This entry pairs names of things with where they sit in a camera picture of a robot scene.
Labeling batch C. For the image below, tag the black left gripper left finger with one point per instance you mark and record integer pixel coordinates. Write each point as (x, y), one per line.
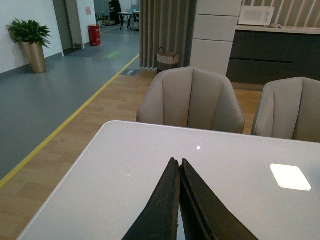
(159, 218)

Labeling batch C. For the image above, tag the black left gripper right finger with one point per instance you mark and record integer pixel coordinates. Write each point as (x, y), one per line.
(204, 216)

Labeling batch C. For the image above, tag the beige chair left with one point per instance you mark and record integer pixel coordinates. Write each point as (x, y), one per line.
(190, 97)

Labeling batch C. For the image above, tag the beige chair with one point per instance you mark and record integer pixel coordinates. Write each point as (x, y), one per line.
(190, 97)
(289, 109)

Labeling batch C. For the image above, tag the beige chair right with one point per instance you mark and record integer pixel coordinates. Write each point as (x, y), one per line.
(289, 109)

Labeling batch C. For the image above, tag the woven laundry basket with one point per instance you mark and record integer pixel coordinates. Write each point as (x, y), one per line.
(166, 60)

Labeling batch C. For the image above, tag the dark kitchen counter cabinet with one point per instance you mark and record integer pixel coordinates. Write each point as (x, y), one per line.
(259, 57)

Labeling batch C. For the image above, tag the white tall cabinet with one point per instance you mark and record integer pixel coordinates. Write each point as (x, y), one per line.
(213, 34)

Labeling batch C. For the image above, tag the beige curtain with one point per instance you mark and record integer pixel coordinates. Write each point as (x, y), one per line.
(168, 24)

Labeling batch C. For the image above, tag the red fire extinguisher box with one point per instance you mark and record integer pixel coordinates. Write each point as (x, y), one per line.
(94, 35)

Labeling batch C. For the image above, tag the white microwave oven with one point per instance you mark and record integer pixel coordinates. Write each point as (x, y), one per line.
(255, 15)

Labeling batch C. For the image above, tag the black folding table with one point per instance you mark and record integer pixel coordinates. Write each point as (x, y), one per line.
(128, 18)

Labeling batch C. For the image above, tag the potted green plant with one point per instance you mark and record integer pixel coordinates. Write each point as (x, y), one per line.
(33, 37)

